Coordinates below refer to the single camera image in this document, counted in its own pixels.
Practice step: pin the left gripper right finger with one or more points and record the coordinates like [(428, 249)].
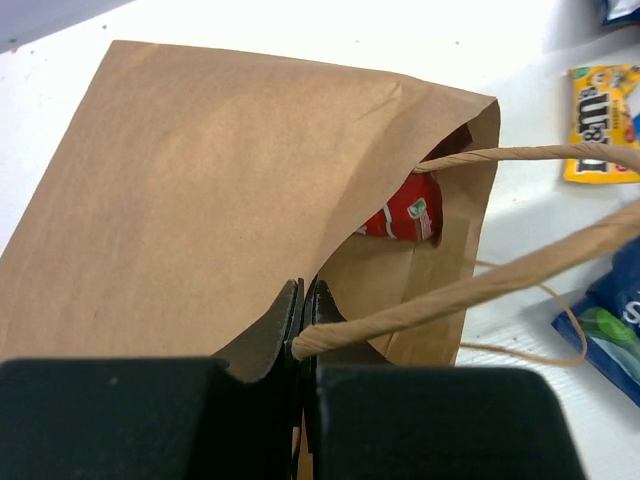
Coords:
[(367, 418)]

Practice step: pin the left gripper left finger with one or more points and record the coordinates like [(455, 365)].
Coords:
[(229, 415)]

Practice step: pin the red Chuba chips bag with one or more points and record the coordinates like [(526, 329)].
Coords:
[(414, 213)]

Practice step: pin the brown paper bag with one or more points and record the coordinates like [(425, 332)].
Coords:
[(192, 184)]

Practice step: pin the blue Burts crisps bag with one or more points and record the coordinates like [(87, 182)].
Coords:
[(609, 316)]

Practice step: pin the yellow M&M's packet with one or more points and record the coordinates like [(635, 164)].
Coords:
[(601, 115)]

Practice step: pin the blue white crisps bag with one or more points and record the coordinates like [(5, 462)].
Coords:
[(619, 12)]

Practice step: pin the light blue snack bar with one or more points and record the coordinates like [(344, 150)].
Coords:
[(636, 130)]

